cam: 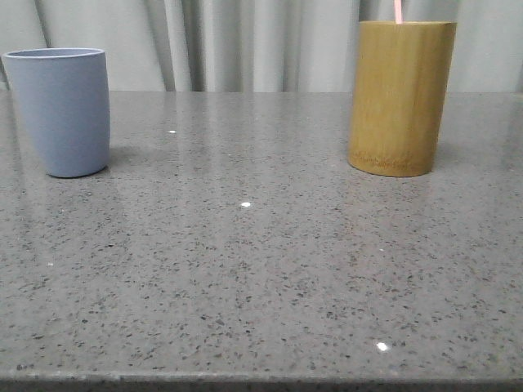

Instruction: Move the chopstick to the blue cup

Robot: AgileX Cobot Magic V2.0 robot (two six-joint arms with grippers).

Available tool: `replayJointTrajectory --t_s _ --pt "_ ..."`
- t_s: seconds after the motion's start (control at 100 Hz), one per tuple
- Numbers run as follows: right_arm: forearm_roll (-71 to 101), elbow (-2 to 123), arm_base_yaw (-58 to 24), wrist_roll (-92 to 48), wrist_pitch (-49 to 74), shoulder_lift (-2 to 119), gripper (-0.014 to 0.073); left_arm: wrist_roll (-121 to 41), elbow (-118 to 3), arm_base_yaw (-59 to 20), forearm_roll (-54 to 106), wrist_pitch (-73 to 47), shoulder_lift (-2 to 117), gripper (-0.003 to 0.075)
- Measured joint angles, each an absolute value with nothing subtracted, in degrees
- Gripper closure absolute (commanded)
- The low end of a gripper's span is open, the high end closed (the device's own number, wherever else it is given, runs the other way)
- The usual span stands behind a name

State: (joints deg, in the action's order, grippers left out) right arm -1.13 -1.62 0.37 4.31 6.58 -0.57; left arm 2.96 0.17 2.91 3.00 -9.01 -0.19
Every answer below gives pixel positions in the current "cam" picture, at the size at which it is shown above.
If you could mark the blue plastic cup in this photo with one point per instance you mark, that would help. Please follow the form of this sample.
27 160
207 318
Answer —
63 98

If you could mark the pink chopstick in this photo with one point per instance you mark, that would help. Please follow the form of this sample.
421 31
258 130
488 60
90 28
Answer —
398 13

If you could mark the grey curtain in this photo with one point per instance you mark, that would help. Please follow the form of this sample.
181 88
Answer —
266 46

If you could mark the bamboo cylinder holder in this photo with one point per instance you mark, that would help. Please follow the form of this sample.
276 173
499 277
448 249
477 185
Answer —
401 79

